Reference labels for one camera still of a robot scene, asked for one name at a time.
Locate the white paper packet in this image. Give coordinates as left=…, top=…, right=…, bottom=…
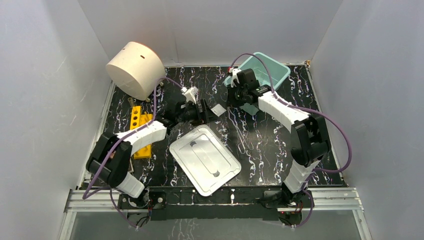
left=211, top=104, right=227, bottom=117

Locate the white bin lid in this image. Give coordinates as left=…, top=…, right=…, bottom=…
left=169, top=125, right=242, bottom=197

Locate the glass test tube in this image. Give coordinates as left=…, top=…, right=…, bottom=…
left=128, top=97, right=136, bottom=108

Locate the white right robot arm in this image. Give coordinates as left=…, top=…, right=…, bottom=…
left=227, top=67, right=331, bottom=208

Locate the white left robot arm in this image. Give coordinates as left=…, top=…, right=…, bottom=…
left=85, top=99, right=219, bottom=208

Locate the yellow test tube rack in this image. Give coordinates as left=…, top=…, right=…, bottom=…
left=129, top=105, right=153, bottom=160

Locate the cream cylindrical drum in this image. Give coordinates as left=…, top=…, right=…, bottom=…
left=105, top=41, right=166, bottom=101

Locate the dark book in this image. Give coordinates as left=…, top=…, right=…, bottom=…
left=128, top=159, right=134, bottom=174

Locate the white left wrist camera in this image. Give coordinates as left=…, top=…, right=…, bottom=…
left=180, top=86, right=199, bottom=104

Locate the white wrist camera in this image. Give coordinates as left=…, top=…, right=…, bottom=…
left=228, top=67, right=241, bottom=88
left=180, top=86, right=199, bottom=104

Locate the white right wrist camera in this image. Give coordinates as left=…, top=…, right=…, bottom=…
left=228, top=67, right=241, bottom=88

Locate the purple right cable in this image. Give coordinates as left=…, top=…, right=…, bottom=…
left=230, top=52, right=353, bottom=175

